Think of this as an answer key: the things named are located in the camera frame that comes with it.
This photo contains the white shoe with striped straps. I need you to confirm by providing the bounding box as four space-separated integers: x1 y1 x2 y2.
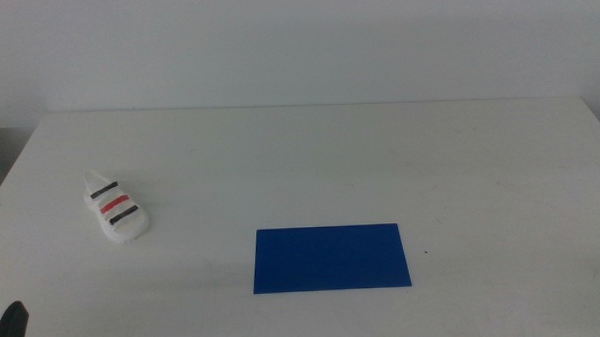
82 168 152 246

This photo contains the blue rectangular mat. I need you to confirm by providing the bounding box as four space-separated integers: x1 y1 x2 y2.
250 222 413 295

